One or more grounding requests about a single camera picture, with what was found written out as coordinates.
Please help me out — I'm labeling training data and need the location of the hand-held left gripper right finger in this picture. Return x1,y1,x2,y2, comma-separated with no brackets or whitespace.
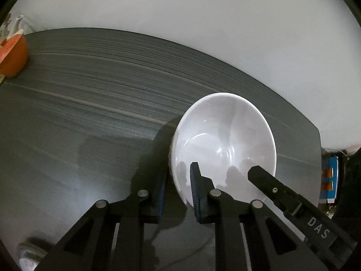
190,161,330,271

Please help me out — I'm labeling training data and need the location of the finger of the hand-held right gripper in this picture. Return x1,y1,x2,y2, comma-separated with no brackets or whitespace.
248,165,304,218

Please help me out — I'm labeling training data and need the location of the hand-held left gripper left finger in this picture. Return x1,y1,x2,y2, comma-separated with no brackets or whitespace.
34,172,170,271

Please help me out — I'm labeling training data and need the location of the blue floral plate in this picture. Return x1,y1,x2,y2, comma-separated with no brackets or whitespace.
169,93,277,208

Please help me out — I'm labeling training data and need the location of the blue and orange box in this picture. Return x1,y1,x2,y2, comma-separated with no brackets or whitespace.
319,155,339,204

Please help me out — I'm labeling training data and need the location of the white rounded object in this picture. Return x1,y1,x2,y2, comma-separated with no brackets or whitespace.
17,240,47,271

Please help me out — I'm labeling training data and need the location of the orange bowl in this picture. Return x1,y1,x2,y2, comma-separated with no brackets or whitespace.
0,34,29,77

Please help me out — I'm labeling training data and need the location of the white cable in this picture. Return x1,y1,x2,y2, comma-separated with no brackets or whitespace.
152,227,215,260

